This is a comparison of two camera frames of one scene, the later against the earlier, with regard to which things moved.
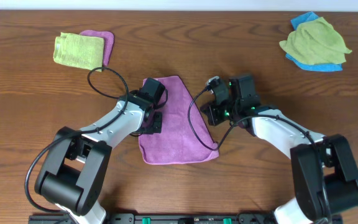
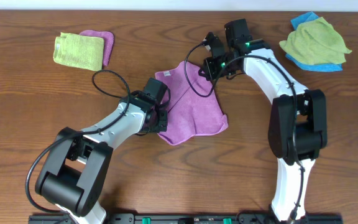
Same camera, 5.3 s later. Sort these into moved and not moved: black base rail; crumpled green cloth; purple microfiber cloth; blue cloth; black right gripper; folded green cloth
Moved: black right gripper; purple microfiber cloth
Not moved: crumpled green cloth; black base rail; blue cloth; folded green cloth
